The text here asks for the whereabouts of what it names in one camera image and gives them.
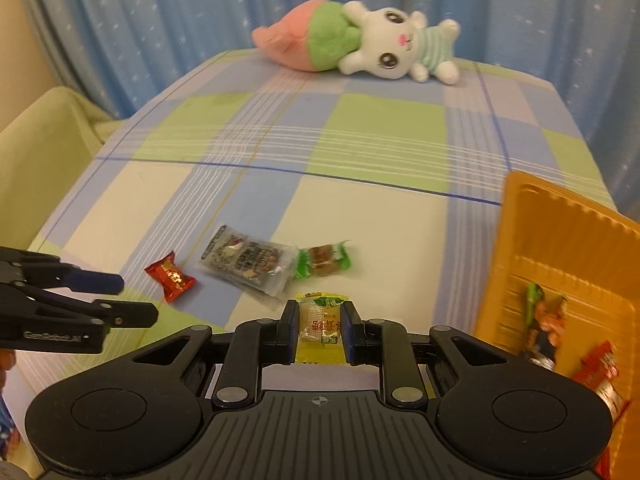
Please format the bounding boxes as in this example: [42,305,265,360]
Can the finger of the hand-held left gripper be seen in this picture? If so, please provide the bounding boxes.
[20,252,126,297]
[30,292,160,331]

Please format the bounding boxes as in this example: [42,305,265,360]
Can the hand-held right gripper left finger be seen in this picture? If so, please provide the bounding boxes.
[132,300,301,409]

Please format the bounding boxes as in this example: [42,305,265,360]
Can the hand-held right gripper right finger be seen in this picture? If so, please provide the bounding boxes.
[341,300,506,408]

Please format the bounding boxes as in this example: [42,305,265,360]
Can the yellow snack packet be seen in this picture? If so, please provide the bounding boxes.
[294,292,348,366]

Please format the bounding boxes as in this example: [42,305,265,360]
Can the red candy packet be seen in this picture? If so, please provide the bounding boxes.
[144,251,197,305]

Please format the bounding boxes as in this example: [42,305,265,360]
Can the black green snack packet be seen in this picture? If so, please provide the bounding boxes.
[521,282,569,373]

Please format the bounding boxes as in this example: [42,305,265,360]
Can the orange plastic basket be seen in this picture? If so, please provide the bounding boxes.
[472,170,640,480]

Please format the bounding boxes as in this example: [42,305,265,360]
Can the red white snack packet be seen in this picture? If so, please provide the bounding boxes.
[570,341,632,423]

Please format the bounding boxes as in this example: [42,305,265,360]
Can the green wrapped brown candy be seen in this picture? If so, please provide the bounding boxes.
[294,241,355,280]

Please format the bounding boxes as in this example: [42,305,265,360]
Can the grey transparent snack packet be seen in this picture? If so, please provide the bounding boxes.
[199,223,297,293]

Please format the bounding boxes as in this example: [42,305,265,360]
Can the person's patterned clothing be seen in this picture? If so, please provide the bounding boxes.
[0,390,22,463]

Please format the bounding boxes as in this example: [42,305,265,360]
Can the green chair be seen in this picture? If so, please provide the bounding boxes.
[0,85,122,261]

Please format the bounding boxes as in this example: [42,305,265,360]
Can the blue star curtain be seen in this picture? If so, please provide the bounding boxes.
[20,0,640,211]

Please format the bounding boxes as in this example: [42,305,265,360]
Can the rabbit plush toy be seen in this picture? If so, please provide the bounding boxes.
[251,0,461,85]

